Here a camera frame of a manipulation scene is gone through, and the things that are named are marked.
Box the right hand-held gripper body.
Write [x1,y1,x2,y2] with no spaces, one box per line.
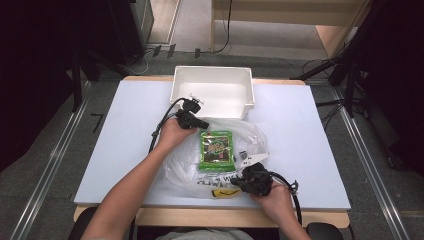
[240,152,275,197]

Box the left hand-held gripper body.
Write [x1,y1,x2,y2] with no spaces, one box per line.
[174,94,204,131]

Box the green snack packet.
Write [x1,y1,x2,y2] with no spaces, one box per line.
[197,129,237,173]

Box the clear smiley plastic bag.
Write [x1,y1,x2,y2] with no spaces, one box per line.
[161,117,271,200]

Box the person's left hand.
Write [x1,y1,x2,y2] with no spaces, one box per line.
[156,117,198,153]

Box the person's right hand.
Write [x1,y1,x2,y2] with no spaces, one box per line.
[249,184,295,227]

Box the white plastic bin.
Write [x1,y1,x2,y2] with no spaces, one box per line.
[169,65,256,120]

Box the person's grey clothing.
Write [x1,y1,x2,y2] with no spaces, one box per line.
[159,227,255,240]

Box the black cabinet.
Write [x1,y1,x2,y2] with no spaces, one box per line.
[108,0,155,67]

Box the black metal stand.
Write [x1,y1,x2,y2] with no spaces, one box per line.
[70,49,84,113]

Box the light wooden shelf unit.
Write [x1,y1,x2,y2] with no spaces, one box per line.
[210,0,372,60]

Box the black tripod stand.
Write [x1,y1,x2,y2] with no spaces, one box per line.
[293,19,374,118]

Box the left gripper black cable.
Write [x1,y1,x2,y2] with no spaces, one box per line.
[148,97,186,155]

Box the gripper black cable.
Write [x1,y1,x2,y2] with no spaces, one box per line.
[148,97,186,155]
[270,171,303,226]

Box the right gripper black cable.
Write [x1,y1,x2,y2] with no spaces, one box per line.
[270,171,303,226]

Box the white floor cable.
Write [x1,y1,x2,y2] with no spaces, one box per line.
[125,49,150,76]

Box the black hanging cable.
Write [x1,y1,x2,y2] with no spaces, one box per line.
[213,0,234,55]

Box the metal floor rail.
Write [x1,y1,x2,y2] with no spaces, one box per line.
[9,79,94,240]
[331,84,412,240]

